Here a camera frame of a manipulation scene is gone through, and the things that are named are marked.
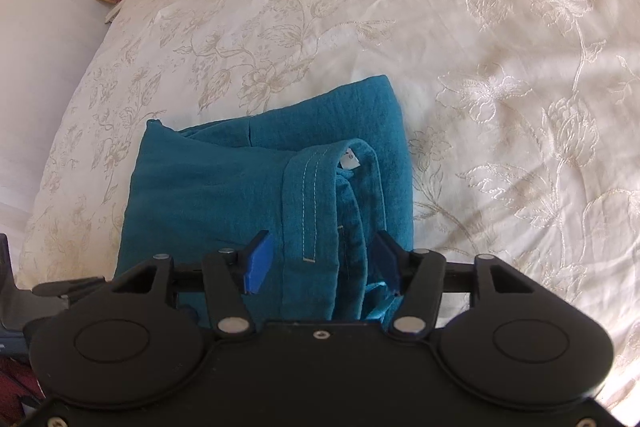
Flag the cream embroidered bedspread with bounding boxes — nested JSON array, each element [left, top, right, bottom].
[[15, 0, 640, 413]]

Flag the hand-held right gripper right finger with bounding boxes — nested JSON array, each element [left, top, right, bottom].
[[372, 230, 537, 341]]

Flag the wooden nightstand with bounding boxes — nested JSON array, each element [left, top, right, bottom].
[[94, 0, 132, 24]]

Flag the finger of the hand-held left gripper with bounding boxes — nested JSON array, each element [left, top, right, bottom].
[[32, 276, 107, 308]]

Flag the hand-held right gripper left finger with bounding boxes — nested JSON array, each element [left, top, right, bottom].
[[112, 230, 275, 341]]

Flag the dark red patterned cloth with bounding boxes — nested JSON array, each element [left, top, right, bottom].
[[0, 356, 47, 427]]

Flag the teal pants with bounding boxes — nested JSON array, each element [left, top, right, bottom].
[[116, 75, 417, 324]]

